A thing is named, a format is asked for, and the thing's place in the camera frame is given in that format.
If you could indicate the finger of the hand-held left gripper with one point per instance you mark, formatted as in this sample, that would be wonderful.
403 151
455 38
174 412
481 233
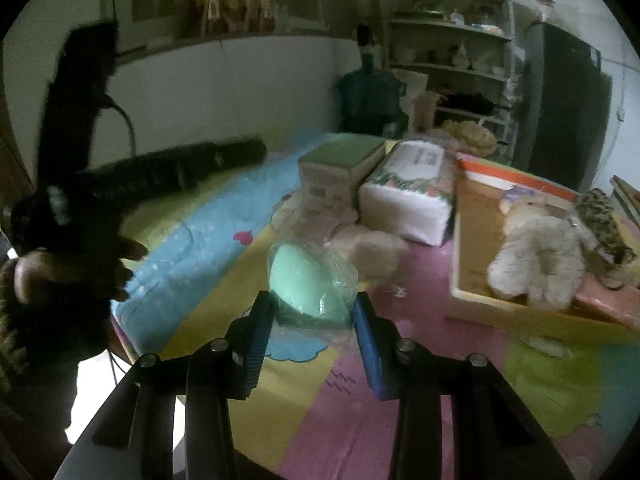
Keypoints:
200 165

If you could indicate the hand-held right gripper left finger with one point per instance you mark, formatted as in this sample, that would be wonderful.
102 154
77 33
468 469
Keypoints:
255 350

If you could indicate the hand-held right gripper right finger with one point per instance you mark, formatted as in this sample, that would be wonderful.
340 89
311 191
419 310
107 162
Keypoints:
370 350

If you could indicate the green sponge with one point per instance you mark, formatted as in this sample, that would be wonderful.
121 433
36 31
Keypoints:
305 285

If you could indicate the green top box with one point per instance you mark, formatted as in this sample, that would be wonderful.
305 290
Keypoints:
335 170

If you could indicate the cardboard box with orange rim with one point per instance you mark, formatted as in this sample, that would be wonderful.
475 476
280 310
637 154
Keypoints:
475 260

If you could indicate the white plush bear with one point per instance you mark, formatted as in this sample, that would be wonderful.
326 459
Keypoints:
535 255

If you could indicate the leopard print cloth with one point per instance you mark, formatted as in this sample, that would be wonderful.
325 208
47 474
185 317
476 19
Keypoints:
602 230

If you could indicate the person's left hand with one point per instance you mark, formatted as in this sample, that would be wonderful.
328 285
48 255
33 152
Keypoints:
75 275

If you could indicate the pink fluffy cloth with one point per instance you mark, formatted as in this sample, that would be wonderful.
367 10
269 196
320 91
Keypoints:
370 252

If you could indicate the white tissue pack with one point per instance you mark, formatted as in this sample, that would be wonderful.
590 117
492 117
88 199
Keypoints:
410 190

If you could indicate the large water jug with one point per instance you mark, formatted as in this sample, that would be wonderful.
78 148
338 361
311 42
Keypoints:
370 95

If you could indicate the pale bag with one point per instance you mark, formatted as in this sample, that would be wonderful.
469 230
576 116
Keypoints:
425 105

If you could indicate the yellowish bundle in basket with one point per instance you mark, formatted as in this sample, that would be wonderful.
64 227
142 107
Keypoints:
470 137

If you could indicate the grey shelf rack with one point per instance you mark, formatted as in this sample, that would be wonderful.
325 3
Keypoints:
450 55

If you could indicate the dark fridge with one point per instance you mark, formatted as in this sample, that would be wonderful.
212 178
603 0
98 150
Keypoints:
565 105

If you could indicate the glass jar with red lid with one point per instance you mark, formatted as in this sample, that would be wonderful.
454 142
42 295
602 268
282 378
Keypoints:
545 9

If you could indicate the glass door wall cabinet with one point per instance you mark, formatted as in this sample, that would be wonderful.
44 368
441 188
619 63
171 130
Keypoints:
200 0

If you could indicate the wall socket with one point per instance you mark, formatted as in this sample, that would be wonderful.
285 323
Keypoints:
622 114

